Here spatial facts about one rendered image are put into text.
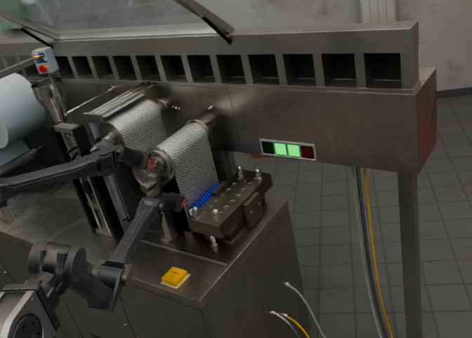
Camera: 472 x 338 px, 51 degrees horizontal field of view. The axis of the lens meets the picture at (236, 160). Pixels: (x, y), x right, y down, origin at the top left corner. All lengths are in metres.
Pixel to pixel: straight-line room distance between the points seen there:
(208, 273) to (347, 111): 0.78
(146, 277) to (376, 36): 1.20
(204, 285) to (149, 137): 0.70
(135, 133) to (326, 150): 0.79
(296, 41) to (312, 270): 1.76
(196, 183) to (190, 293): 0.47
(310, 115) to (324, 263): 1.53
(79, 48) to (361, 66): 1.42
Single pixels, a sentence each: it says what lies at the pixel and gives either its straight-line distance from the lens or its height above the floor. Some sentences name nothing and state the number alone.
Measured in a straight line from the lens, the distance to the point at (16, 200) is 2.77.
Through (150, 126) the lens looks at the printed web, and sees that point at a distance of 2.17.
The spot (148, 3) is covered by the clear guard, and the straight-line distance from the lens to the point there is 1.89.
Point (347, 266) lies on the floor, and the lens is 3.19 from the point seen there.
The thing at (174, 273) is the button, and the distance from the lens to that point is 1.91.
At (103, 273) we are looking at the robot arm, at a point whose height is 1.22.
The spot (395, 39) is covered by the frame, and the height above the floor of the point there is 1.62.
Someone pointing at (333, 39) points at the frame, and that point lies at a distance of 1.73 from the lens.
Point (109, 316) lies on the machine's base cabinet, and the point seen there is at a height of 0.53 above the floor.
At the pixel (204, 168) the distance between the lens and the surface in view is 2.09.
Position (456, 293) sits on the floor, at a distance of 3.04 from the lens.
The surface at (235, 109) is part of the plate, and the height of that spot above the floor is 1.35.
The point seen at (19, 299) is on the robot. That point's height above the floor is 1.50.
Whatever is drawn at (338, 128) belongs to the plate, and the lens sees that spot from 1.85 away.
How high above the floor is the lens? 2.09
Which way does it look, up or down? 27 degrees down
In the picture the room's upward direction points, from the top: 13 degrees counter-clockwise
